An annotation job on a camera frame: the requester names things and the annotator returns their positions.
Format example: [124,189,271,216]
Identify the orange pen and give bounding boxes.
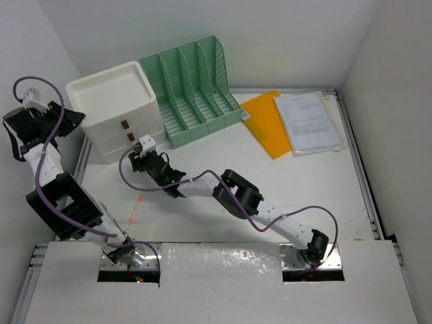
[128,193,144,227]

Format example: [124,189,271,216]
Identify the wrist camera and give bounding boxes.
[134,135,157,157]
[22,88,48,113]

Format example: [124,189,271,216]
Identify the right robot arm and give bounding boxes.
[128,151,329,268]

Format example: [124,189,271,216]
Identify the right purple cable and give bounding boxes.
[118,150,340,271]

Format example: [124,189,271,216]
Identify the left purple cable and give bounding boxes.
[12,76,161,271]

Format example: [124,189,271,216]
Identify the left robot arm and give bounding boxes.
[3,101,145,270]

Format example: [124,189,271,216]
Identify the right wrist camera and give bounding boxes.
[134,135,157,157]

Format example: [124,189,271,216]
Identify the white drawer cabinet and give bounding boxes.
[65,61,166,164]

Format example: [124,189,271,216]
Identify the brown middle drawer tab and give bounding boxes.
[127,133,135,142]

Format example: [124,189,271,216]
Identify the orange plastic folder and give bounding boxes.
[241,90,292,159]

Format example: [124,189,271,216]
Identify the purple cable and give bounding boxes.
[118,150,340,271]
[12,76,161,271]

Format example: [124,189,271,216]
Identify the clear document sleeve with paper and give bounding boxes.
[273,91,346,157]

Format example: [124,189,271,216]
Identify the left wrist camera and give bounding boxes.
[22,88,48,113]

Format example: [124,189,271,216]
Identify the green file organizer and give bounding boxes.
[139,36,242,149]

